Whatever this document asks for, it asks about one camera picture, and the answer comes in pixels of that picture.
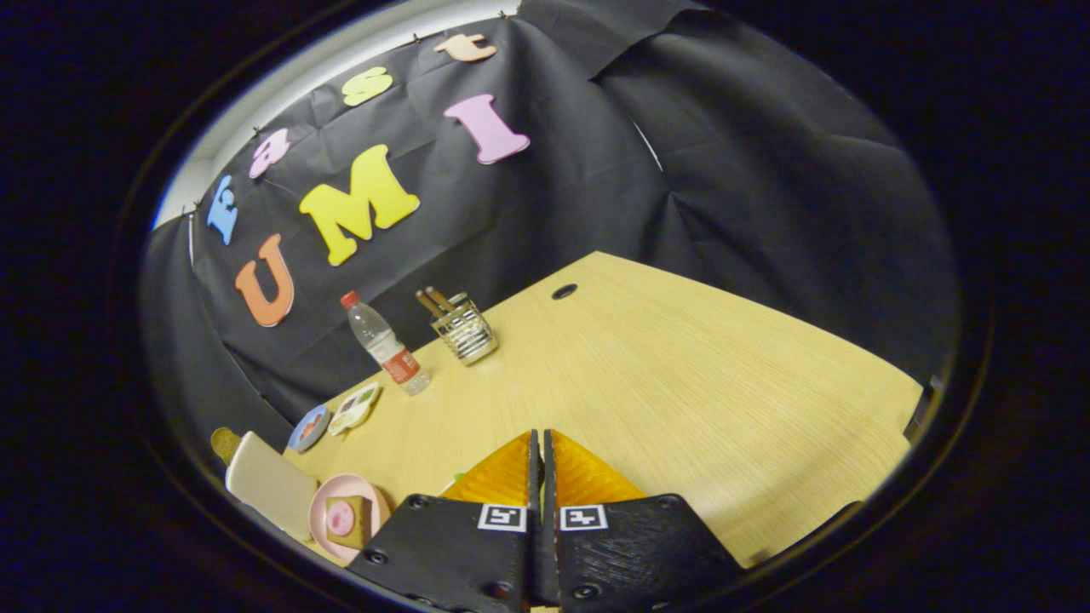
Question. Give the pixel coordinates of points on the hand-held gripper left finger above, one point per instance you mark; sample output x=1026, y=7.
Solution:
x=451, y=553

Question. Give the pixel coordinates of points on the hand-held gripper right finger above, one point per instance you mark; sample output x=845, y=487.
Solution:
x=630, y=553

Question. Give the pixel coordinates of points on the brown bread slice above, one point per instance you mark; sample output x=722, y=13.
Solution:
x=225, y=444

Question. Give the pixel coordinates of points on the pink plate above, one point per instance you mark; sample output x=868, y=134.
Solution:
x=375, y=498

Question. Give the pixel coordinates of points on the toasted bread slice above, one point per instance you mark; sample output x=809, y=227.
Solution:
x=362, y=521

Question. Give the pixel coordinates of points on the pink ham slice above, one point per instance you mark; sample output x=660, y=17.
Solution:
x=341, y=517

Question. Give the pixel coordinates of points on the white divided condiment tray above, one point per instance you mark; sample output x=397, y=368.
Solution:
x=355, y=409

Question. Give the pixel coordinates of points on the blue plate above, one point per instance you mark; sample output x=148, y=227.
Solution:
x=308, y=428

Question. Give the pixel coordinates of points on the white toaster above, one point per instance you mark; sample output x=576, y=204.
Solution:
x=272, y=485

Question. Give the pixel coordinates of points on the clear plastic water bottle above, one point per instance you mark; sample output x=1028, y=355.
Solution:
x=387, y=345

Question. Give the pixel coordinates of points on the dark grey object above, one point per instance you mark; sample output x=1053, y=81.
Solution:
x=926, y=409

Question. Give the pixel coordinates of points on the black backdrop cloth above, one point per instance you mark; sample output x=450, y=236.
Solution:
x=724, y=170

